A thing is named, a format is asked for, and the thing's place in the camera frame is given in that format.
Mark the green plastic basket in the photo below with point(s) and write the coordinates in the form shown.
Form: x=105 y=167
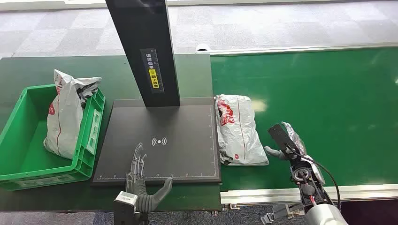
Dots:
x=28 y=167

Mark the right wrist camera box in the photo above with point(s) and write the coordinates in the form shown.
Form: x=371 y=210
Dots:
x=280 y=135

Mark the white roller end cap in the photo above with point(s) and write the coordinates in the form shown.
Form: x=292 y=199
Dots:
x=202 y=47

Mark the wide aluminium conveyor rail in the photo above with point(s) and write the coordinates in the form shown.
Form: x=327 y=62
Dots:
x=264 y=195

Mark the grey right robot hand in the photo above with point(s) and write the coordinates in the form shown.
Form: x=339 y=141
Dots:
x=297 y=141

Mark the yellow warning sticker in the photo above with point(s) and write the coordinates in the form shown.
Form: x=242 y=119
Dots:
x=154 y=79

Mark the white red-print mailer package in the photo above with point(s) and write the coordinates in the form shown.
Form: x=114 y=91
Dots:
x=238 y=130

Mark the small metal hinge bracket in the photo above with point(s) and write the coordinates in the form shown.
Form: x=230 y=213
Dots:
x=231 y=207

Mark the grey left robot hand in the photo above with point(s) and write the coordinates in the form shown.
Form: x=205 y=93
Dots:
x=140 y=186

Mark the white red-striped mailer package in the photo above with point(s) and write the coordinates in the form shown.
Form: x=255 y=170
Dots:
x=65 y=121

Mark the thin aluminium conveyor rail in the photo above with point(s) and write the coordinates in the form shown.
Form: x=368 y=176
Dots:
x=295 y=49

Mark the dark green table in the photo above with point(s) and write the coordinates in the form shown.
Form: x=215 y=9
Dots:
x=31 y=71

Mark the black weighing device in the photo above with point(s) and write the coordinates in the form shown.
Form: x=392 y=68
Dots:
x=161 y=124

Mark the grey metal conveyor bracket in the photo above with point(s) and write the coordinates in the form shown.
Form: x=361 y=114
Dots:
x=280 y=213

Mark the green conveyor belt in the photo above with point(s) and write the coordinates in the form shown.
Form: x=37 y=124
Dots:
x=326 y=102

